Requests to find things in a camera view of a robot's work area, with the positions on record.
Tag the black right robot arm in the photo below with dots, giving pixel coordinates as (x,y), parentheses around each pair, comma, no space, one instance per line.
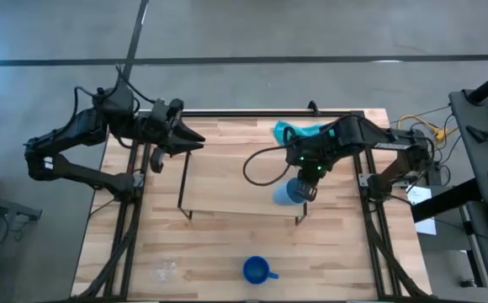
(366,134)

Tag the dark blue mug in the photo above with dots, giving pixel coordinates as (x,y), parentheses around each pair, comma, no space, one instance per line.
(256,270)

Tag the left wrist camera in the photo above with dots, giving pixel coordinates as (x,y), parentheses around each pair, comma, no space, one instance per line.
(157,161)

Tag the grey side table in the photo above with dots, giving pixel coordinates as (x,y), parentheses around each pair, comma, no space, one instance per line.
(479,168)

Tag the black aluminium table frame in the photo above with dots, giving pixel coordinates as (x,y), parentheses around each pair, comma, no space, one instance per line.
(124,235)

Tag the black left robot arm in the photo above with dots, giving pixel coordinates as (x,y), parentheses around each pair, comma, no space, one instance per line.
(59,164)

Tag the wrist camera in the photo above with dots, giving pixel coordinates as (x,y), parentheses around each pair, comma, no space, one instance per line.
(157,161)
(307,191)

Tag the white paper sheet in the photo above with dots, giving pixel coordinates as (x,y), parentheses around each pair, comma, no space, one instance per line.
(421,198)

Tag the teal cloth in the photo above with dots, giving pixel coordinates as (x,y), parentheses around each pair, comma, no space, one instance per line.
(300,129)

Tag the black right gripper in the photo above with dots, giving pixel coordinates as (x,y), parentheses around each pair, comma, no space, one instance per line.
(311,168)

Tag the grey stand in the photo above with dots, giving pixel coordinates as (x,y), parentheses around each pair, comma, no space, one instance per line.
(8,206)

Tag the clear glass cup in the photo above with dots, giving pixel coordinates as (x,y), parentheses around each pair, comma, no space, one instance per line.
(164,271)

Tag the black table leg bar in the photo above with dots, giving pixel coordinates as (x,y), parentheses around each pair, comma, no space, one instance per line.
(446,200)

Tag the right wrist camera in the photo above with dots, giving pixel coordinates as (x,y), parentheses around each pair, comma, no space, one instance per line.
(307,191)

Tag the wooden shelf with black legs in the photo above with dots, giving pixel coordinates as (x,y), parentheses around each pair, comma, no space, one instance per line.
(227,185)

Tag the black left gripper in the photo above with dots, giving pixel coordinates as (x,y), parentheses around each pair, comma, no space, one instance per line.
(166,126)

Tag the light blue plastic cup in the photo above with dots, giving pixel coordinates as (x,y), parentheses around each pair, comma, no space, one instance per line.
(281,194)

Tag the black frame clip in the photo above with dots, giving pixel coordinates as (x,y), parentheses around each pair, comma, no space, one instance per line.
(313,107)

